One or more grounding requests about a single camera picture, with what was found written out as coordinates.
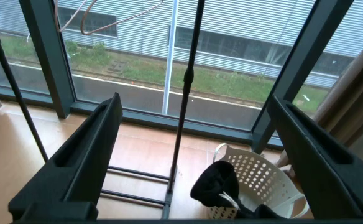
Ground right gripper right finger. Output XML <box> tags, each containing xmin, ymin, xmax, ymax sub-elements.
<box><xmin>267</xmin><ymin>95</ymin><xmax>363</xmax><ymax>218</ymax></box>

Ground window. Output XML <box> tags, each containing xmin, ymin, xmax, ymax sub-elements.
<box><xmin>0</xmin><ymin>0</ymin><xmax>363</xmax><ymax>153</ymax></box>

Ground black drawstring shorts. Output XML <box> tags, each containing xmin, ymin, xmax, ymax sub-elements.
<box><xmin>190</xmin><ymin>160</ymin><xmax>255</xmax><ymax>220</ymax></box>

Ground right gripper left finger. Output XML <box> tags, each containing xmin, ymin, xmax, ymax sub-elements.
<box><xmin>8</xmin><ymin>92</ymin><xmax>123</xmax><ymax>220</ymax></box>

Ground white laundry basket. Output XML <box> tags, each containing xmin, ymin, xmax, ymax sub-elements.
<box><xmin>206</xmin><ymin>142</ymin><xmax>310</xmax><ymax>220</ymax></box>

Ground pink clothes hanger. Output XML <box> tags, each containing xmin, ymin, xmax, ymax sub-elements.
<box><xmin>80</xmin><ymin>0</ymin><xmax>165</xmax><ymax>35</ymax></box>
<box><xmin>53</xmin><ymin>0</ymin><xmax>89</xmax><ymax>34</ymax></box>

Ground black clothes rack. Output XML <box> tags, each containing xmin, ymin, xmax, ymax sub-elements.
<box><xmin>0</xmin><ymin>0</ymin><xmax>206</xmax><ymax>220</ymax></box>

